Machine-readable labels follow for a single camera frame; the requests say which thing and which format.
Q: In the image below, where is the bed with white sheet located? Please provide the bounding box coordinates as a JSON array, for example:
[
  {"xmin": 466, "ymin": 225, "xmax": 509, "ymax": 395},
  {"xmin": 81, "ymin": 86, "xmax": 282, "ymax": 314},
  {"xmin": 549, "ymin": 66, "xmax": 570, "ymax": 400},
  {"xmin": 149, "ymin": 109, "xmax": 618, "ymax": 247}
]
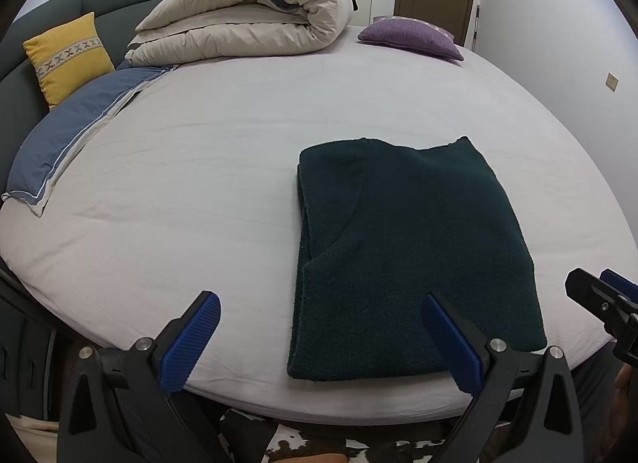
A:
[{"xmin": 0, "ymin": 22, "xmax": 619, "ymax": 426}]

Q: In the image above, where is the black white patterned rug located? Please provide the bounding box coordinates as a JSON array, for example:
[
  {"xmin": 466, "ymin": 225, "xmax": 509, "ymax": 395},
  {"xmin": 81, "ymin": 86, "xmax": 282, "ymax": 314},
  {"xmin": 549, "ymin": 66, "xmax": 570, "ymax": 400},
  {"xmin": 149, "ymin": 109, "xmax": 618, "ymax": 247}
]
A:
[{"xmin": 219, "ymin": 407, "xmax": 452, "ymax": 463}]

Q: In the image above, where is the person's grey clothing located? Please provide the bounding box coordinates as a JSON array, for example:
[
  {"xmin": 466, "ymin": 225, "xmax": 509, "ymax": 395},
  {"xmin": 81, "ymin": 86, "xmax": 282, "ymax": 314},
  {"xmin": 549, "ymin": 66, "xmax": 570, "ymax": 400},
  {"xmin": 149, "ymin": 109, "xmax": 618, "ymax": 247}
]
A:
[{"xmin": 568, "ymin": 341, "xmax": 626, "ymax": 426}]

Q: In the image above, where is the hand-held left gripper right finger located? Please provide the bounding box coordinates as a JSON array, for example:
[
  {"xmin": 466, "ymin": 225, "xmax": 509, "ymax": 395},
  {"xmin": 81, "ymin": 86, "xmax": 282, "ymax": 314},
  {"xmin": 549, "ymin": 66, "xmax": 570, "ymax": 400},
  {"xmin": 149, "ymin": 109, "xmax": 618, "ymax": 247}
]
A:
[{"xmin": 421, "ymin": 292, "xmax": 585, "ymax": 463}]

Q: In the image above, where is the rolled beige duvet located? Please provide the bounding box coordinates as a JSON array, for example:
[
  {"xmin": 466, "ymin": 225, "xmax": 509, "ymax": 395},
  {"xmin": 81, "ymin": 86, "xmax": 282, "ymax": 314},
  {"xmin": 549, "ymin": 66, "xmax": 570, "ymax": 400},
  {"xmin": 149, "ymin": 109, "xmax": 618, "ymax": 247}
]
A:
[{"xmin": 127, "ymin": 0, "xmax": 354, "ymax": 67}]

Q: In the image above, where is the person's right hand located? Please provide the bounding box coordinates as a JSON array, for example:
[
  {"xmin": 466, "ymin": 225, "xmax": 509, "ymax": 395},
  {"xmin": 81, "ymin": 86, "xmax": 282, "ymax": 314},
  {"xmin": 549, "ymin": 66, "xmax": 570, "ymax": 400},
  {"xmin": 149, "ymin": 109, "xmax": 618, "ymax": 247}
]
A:
[{"xmin": 614, "ymin": 363, "xmax": 638, "ymax": 416}]

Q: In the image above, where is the yellow patterned cushion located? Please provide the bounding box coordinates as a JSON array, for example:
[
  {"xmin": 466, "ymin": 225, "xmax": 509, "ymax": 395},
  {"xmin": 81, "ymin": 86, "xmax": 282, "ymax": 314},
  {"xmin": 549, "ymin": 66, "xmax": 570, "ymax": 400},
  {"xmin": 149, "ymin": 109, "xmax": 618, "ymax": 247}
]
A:
[{"xmin": 22, "ymin": 12, "xmax": 116, "ymax": 110}]

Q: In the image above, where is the dark bed frame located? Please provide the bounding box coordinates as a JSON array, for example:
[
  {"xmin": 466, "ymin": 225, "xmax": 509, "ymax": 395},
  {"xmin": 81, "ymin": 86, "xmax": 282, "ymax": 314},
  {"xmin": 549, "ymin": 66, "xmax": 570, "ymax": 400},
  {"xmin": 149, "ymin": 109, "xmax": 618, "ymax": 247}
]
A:
[{"xmin": 0, "ymin": 264, "xmax": 81, "ymax": 421}]

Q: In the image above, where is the purple cushion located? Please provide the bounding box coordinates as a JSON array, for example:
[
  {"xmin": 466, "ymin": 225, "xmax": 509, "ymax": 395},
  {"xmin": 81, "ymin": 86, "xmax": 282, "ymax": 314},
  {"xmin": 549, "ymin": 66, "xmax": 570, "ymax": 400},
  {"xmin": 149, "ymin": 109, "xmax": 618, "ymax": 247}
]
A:
[{"xmin": 357, "ymin": 15, "xmax": 465, "ymax": 62}]

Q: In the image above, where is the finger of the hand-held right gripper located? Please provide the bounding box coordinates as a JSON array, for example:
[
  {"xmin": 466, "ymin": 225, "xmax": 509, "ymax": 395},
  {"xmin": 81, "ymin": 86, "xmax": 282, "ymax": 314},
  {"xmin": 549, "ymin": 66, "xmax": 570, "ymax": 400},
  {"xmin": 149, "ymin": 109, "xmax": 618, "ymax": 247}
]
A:
[
  {"xmin": 565, "ymin": 268, "xmax": 638, "ymax": 325},
  {"xmin": 599, "ymin": 268, "xmax": 638, "ymax": 295}
]

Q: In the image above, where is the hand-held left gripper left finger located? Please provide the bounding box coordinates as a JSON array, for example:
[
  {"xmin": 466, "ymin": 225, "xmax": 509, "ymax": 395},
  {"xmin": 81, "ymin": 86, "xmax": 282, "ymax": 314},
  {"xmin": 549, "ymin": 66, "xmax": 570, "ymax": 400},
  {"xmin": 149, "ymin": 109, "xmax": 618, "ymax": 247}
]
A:
[{"xmin": 56, "ymin": 290, "xmax": 235, "ymax": 463}]

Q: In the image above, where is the dark green sweater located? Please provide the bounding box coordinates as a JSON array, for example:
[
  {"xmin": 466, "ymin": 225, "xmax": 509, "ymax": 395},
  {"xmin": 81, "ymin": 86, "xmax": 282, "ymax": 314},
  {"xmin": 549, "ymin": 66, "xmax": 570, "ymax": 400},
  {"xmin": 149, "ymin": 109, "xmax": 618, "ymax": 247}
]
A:
[{"xmin": 286, "ymin": 136, "xmax": 548, "ymax": 383}]

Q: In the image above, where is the blue pillow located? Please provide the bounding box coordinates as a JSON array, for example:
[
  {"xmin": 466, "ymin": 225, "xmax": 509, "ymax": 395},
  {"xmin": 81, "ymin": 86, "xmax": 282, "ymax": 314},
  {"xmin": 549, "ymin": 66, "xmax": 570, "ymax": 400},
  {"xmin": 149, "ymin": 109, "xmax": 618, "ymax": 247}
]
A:
[{"xmin": 1, "ymin": 64, "xmax": 173, "ymax": 217}]

